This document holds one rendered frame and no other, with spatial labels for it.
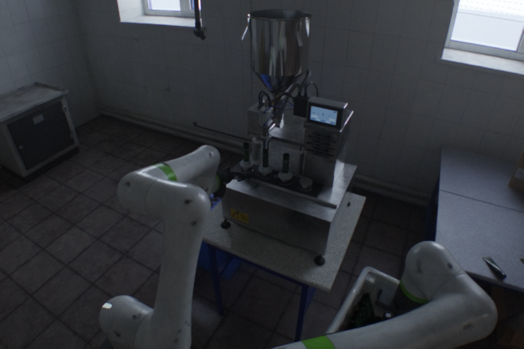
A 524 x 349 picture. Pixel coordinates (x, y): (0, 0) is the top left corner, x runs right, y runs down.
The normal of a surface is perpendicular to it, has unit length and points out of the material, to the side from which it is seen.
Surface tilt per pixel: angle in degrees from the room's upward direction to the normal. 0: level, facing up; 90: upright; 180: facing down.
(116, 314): 6
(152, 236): 0
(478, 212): 0
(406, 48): 90
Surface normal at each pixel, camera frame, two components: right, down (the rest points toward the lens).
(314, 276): 0.00, -0.84
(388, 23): -0.46, 0.48
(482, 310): 0.00, -0.50
